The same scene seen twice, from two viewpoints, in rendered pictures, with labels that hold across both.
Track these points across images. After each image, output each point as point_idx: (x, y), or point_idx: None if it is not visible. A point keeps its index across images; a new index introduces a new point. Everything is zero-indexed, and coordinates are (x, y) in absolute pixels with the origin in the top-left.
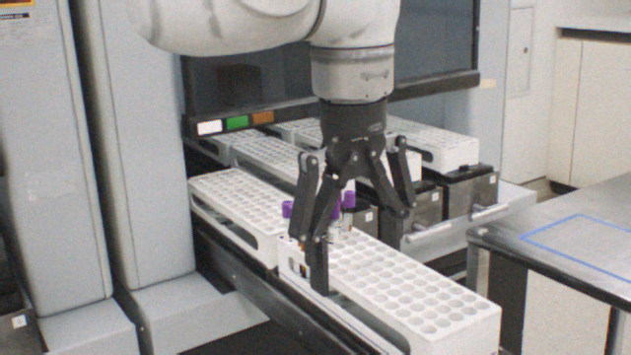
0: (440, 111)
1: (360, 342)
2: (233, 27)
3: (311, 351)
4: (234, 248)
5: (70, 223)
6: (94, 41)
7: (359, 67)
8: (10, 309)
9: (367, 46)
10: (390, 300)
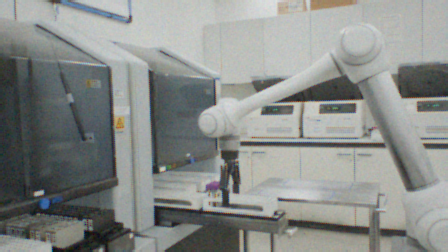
0: (202, 167)
1: (245, 214)
2: (228, 129)
3: (224, 226)
4: (177, 208)
5: (127, 205)
6: (135, 140)
7: (236, 140)
8: (128, 231)
9: (237, 135)
10: (251, 200)
